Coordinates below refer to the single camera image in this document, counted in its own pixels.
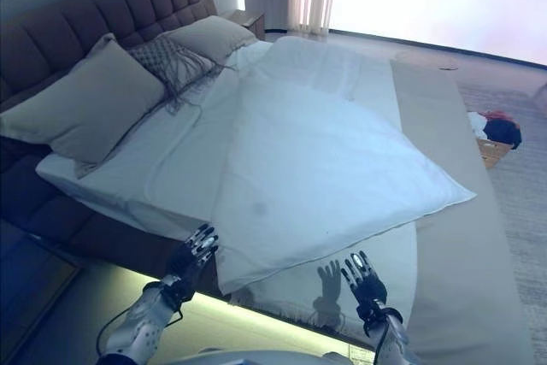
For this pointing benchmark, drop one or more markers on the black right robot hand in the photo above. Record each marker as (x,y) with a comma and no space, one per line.
(369,290)

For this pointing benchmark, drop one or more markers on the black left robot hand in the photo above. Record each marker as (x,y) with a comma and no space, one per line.
(184,262)

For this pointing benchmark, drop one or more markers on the white duvet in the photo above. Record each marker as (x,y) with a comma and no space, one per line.
(320,147)

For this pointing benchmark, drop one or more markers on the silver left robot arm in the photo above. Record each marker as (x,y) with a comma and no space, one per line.
(137,326)

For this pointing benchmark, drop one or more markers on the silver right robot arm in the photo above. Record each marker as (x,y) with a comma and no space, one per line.
(393,339)

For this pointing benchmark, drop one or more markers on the beige bed runner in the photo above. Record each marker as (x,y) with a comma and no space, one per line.
(461,254)

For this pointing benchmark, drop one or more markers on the silver robot torso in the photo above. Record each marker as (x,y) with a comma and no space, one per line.
(265,356)

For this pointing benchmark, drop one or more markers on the wooden nightstand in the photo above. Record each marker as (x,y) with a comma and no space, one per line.
(25,279)
(248,19)

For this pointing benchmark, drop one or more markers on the pale grey floor rug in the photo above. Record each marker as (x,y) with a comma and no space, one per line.
(525,232)

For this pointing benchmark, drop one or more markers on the large beige pillow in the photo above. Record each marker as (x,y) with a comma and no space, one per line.
(205,36)
(85,113)

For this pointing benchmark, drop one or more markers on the white garment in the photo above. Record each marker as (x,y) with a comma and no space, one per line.
(476,123)

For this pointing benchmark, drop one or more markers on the woven grey fringed cushion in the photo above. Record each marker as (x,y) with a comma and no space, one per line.
(164,59)

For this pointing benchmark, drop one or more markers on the black garment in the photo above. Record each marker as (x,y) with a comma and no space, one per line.
(504,132)

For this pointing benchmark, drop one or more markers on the red garment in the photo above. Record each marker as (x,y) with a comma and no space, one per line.
(498,115)

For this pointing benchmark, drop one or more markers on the tufted upholstered headboard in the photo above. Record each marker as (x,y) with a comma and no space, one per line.
(85,14)

